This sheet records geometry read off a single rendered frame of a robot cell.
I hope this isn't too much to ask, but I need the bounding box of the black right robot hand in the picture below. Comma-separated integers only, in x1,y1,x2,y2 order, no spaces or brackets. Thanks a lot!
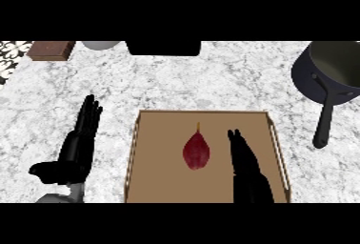
225,128,275,204

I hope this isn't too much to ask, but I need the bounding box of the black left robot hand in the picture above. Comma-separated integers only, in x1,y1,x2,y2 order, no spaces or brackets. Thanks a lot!
28,93,104,186

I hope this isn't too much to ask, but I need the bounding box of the brown wooden tray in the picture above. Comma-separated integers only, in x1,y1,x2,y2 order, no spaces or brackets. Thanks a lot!
123,109,292,204

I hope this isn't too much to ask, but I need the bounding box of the black and white patterned cloth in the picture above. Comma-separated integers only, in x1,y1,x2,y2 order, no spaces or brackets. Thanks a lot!
0,41,33,86

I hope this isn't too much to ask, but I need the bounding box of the brown wooden box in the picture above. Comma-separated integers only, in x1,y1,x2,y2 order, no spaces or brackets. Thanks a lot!
25,41,76,62

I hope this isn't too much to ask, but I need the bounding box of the grey round bowl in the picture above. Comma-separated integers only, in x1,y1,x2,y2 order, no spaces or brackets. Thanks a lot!
81,41,122,51

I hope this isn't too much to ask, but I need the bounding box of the black appliance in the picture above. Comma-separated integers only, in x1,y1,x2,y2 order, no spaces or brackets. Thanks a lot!
123,41,202,57

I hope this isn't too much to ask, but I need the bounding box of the dark pot with long handle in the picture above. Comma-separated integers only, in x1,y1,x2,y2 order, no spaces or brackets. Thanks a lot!
289,41,360,150

